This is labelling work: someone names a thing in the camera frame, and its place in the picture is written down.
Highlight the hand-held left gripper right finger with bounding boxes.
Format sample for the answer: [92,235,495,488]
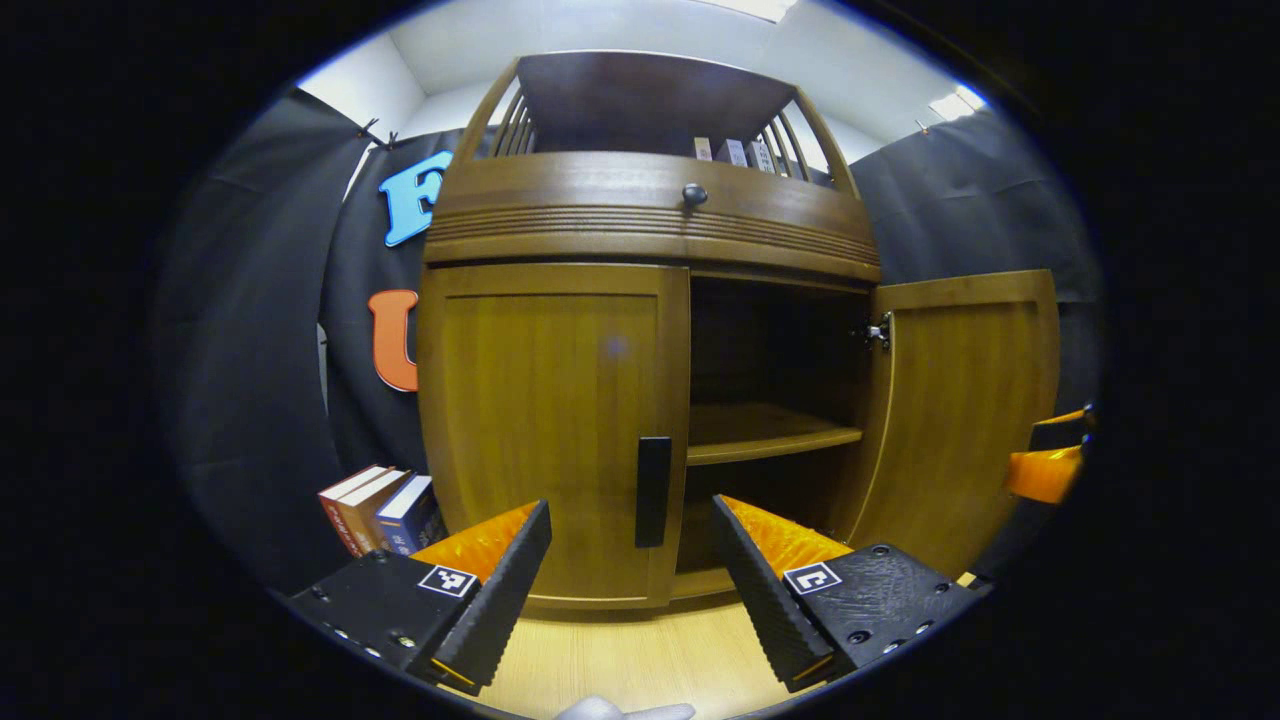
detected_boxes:
[712,494,991,694]

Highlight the red hardcover book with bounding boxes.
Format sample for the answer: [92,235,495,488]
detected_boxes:
[318,465,391,558]

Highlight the wooden shoe cabinet door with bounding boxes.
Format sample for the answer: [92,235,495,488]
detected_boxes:
[417,262,691,611]
[838,268,1063,579]

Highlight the wooden cabinet drawer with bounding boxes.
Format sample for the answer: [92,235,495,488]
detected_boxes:
[422,150,883,284]

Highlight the black door handle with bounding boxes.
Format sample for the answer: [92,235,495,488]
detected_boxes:
[635,436,673,549]

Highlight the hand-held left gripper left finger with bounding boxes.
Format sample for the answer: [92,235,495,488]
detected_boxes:
[288,499,553,698]

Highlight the blue hardcover book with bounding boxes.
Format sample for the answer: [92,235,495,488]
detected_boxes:
[375,475,447,557]

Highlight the wooden double-door shoe cabinet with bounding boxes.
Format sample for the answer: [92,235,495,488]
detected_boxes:
[415,50,1063,613]

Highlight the ceiling light panel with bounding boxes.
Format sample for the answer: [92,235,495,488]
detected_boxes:
[700,0,801,23]
[930,85,987,122]

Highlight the brown hardcover book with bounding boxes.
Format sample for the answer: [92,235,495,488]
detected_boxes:
[336,470,411,555]

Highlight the wooden inner shelf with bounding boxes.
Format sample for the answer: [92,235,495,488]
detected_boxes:
[686,403,863,467]

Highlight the black backdrop cloth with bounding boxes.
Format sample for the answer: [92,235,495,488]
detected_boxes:
[155,88,1106,593]

